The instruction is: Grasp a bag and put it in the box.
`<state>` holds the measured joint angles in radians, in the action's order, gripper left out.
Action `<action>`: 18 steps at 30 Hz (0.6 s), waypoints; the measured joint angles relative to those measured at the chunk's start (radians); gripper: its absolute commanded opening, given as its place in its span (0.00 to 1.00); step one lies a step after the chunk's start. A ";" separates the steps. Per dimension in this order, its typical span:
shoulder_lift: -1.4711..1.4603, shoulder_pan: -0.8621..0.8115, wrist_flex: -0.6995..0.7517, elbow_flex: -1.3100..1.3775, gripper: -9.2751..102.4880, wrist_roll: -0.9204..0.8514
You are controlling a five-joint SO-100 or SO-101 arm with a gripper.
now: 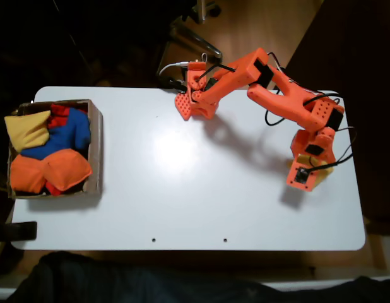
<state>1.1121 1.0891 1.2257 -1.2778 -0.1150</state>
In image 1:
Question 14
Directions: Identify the yellow bean bag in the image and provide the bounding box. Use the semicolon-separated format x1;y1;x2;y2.
287;153;335;187
4;109;52;153

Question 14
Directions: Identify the cardboard box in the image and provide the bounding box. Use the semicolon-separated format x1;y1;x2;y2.
6;99;104;199

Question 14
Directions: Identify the orange bean bag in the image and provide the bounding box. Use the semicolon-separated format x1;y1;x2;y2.
42;148;93;192
9;154;49;193

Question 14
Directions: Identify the blue bean bag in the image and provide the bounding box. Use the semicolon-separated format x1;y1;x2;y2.
20;107;92;160

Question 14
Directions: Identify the red bean bag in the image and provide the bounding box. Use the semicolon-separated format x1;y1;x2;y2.
43;180;65;196
48;103;88;129

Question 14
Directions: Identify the black base clamp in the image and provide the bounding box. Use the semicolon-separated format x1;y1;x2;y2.
163;77;187;93

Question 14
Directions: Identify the black table clamp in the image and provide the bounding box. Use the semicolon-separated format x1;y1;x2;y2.
0;220;38;243

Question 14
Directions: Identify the black camera cable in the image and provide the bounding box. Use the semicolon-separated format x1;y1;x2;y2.
304;126;357;175

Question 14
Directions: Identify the orange gripper camera mount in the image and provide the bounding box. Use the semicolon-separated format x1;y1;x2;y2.
285;157;317;193

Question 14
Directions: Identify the black looping cable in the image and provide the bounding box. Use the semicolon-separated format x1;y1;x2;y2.
263;52;341;127

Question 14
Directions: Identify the white power cable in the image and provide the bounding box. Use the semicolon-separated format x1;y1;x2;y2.
158;61;190;77

